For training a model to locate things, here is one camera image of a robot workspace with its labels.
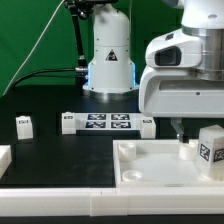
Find white square table top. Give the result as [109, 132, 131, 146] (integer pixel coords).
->
[113, 140, 224, 188]

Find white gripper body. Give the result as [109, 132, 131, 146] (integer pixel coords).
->
[139, 67, 224, 118]

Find white marker base plate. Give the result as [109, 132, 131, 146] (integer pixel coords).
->
[71, 112, 152, 131]

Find white left fence wall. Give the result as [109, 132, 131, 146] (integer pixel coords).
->
[0, 145, 12, 178]

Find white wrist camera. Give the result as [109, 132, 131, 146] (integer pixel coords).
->
[145, 29, 202, 68]

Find white front fence wall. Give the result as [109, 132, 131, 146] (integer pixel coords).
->
[0, 187, 224, 217]

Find white cable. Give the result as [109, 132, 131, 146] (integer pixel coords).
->
[2, 0, 67, 96]

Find black cable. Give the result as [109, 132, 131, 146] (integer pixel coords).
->
[2, 67, 88, 98]

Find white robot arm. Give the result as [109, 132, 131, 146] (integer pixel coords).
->
[86, 0, 224, 118]

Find white fence wall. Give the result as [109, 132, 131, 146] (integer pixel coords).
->
[0, 187, 224, 217]
[0, 145, 12, 178]

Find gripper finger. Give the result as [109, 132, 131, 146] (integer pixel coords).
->
[171, 118, 189, 143]

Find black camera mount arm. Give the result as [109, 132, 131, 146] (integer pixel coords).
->
[64, 0, 118, 87]

